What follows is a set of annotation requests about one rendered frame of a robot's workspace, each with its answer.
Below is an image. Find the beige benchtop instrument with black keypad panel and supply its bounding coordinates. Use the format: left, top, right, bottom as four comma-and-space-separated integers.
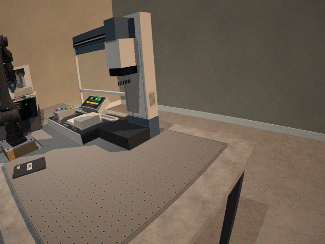
0, 65, 41, 140

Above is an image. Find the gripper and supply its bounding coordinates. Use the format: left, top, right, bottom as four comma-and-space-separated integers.
5, 70, 17, 93

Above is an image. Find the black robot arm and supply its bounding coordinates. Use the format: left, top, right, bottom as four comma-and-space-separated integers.
0, 35, 27, 147

